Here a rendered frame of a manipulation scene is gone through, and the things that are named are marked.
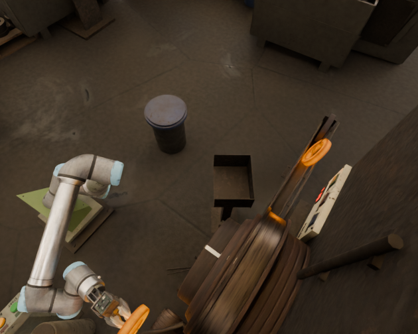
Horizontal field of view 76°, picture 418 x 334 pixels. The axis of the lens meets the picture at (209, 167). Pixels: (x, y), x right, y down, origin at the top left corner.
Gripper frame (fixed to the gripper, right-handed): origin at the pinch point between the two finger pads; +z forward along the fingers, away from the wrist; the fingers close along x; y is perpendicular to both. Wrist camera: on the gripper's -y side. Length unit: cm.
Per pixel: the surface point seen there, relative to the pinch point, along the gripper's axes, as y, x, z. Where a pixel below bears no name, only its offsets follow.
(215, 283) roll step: 39, 26, 30
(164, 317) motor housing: -32.6, 6.0, -4.1
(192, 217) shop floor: -75, 64, -48
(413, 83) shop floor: -106, 309, 49
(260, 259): 40, 36, 36
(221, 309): 39, 22, 34
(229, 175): -23, 84, -16
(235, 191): -24, 77, -8
